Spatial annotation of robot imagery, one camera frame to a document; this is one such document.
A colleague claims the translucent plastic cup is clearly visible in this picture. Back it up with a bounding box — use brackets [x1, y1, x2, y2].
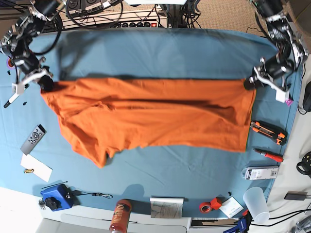
[243, 187, 270, 224]

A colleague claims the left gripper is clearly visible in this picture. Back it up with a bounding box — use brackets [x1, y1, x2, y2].
[243, 57, 293, 91]

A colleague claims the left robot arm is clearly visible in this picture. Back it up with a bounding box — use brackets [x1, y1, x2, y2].
[243, 0, 309, 92]

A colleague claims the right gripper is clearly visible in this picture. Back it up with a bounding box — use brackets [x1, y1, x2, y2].
[12, 55, 54, 92]

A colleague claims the grey notebook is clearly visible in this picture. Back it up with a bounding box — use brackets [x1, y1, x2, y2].
[150, 197, 184, 219]

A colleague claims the lanyard with carabiner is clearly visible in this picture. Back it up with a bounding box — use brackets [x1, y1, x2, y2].
[72, 190, 114, 200]

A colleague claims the blue box with knob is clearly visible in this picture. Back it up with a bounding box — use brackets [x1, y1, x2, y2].
[40, 184, 74, 212]

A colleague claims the white paper card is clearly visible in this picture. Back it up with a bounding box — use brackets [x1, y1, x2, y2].
[20, 154, 52, 182]

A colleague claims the purple glue tube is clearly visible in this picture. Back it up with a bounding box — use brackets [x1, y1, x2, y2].
[285, 99, 293, 106]

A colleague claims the orange drink bottle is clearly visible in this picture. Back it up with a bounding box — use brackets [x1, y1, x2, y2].
[109, 199, 132, 233]

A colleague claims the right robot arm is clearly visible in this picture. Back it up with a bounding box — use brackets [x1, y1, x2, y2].
[0, 0, 66, 93]

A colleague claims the purple tape roll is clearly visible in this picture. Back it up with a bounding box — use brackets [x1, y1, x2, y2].
[6, 58, 14, 70]

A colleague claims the red tape roll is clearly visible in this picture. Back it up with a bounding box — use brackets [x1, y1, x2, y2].
[199, 202, 213, 214]

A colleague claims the white paper leaflet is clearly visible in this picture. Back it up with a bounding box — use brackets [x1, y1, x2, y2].
[219, 197, 243, 218]

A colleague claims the gold AA battery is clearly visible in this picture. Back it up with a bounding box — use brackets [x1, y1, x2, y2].
[24, 169, 34, 174]

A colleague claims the red plastic block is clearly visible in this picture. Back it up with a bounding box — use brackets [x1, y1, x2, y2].
[210, 198, 222, 210]

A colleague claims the red screwdriver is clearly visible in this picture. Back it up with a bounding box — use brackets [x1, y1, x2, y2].
[252, 148, 284, 163]

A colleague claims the blue table cloth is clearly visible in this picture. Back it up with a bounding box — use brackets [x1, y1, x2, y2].
[0, 28, 305, 218]

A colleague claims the orange black utility knife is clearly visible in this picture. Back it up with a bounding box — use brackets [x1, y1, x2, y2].
[250, 121, 288, 146]

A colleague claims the black zip tie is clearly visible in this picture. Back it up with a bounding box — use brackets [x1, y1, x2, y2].
[41, 181, 68, 189]

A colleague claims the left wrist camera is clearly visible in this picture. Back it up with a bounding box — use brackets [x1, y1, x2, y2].
[276, 90, 290, 103]

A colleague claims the grey remote control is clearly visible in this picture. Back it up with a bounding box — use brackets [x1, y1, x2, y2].
[20, 124, 46, 155]

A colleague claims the black white marker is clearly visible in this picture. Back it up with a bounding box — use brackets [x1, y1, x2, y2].
[4, 93, 19, 108]

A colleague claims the black power strip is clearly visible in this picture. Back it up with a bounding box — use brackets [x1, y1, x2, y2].
[114, 21, 166, 28]

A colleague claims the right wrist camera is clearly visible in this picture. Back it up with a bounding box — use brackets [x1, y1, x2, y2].
[12, 83, 29, 95]

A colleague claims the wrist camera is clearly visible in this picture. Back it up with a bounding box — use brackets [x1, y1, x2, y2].
[12, 83, 29, 95]
[276, 90, 290, 103]

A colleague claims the orange t-shirt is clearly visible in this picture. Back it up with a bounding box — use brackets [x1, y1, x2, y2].
[41, 77, 256, 168]

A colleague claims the packaged bit set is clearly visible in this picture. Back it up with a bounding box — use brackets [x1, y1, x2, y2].
[241, 166, 279, 180]

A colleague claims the blue bar clamp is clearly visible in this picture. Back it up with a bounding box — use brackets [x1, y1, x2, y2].
[224, 209, 253, 233]

